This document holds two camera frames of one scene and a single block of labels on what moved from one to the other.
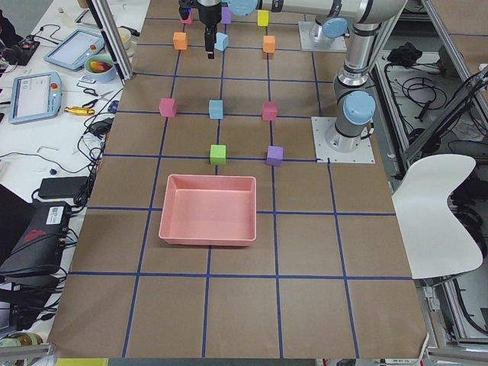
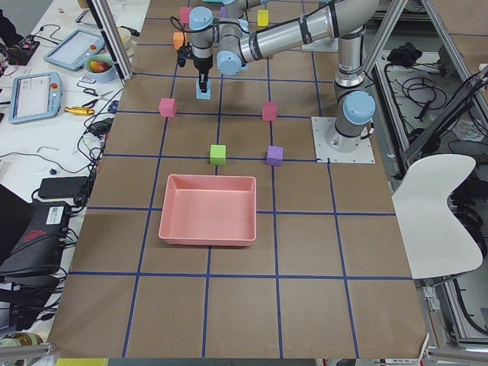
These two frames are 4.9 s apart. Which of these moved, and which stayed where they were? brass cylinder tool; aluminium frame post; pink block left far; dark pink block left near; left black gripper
Moved: left black gripper
Stayed: pink block left far; aluminium frame post; brass cylinder tool; dark pink block left near
